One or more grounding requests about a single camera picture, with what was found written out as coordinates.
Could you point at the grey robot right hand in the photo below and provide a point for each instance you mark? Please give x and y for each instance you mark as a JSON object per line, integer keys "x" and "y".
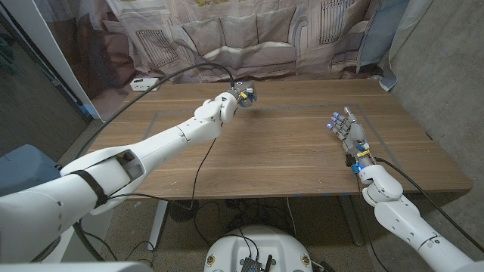
{"x": 353, "y": 138}

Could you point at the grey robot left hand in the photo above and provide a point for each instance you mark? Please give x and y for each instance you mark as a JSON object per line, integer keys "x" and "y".
{"x": 244, "y": 92}

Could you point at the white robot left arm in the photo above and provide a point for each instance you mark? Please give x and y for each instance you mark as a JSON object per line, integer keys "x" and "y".
{"x": 170, "y": 138}

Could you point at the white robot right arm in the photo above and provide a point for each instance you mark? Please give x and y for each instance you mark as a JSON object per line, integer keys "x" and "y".
{"x": 401, "y": 219}

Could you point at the grey tape outline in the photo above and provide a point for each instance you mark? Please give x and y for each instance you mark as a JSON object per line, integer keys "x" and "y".
{"x": 295, "y": 107}

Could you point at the printed sofa backdrop curtain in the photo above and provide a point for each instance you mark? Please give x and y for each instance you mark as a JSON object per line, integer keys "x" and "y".
{"x": 242, "y": 38}

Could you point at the grey table leg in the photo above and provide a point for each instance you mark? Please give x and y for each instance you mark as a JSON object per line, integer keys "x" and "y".
{"x": 351, "y": 223}

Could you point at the white power strip box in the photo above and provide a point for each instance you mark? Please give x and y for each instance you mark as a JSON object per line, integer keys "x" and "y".
{"x": 141, "y": 82}

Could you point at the black floor device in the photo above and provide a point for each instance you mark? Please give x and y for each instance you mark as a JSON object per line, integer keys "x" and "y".
{"x": 325, "y": 267}

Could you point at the round black floor disc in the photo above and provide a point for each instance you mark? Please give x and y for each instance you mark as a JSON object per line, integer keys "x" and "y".
{"x": 183, "y": 211}

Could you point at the white robot torso base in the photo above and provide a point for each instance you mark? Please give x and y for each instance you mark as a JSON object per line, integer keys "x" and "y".
{"x": 264, "y": 242}

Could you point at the white table leg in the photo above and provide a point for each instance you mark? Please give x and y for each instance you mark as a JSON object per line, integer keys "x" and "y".
{"x": 159, "y": 223}

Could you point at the black electronics on torso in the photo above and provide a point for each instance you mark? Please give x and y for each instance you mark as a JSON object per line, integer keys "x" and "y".
{"x": 251, "y": 264}

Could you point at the white pillar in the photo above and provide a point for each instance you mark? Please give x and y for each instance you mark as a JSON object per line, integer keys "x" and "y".
{"x": 56, "y": 56}

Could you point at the blue-grey plastic bin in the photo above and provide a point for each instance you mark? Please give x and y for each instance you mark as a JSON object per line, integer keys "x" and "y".
{"x": 22, "y": 166}

